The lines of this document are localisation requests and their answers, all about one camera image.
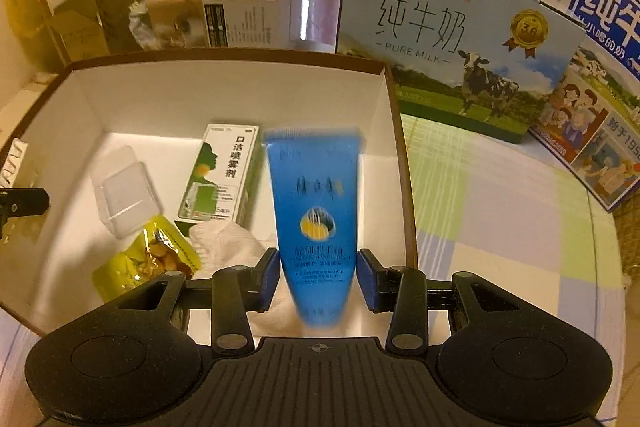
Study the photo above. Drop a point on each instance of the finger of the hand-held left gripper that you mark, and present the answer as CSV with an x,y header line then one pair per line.
x,y
25,202

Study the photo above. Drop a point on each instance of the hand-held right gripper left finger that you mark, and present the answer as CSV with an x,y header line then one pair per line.
x,y
270,279

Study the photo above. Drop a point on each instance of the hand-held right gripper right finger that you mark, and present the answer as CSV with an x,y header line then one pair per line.
x,y
367,279

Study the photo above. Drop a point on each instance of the white slotted vial box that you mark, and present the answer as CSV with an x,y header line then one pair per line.
x,y
12,162

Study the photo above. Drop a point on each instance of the white waffle towel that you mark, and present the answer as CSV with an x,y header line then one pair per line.
x,y
225,242

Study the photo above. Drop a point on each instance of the blue hand cream tube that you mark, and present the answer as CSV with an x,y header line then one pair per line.
x,y
312,207

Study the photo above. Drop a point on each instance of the clear plastic box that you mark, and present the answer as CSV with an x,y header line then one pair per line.
x,y
127,197

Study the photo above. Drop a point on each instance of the green medicine box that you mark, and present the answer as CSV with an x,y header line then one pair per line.
x,y
220,177

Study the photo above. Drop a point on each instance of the yellow snack packet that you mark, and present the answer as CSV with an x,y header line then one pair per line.
x,y
130,267

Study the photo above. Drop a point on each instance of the checkered tablecloth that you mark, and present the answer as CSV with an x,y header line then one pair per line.
x,y
500,232

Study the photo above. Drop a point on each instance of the cardboard box with white cutout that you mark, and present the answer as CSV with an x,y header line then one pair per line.
x,y
75,32

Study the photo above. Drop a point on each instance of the crumpled white plastic bag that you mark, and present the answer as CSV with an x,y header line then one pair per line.
x,y
140,27

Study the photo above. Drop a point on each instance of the light blue milk carton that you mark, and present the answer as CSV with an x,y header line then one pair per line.
x,y
425,32

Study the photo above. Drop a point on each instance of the quilted beige chair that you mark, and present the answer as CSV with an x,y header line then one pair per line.
x,y
627,237

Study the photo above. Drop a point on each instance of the white appliance box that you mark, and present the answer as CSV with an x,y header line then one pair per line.
x,y
240,17

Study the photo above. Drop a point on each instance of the dark blue milk carton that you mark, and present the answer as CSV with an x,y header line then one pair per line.
x,y
600,107

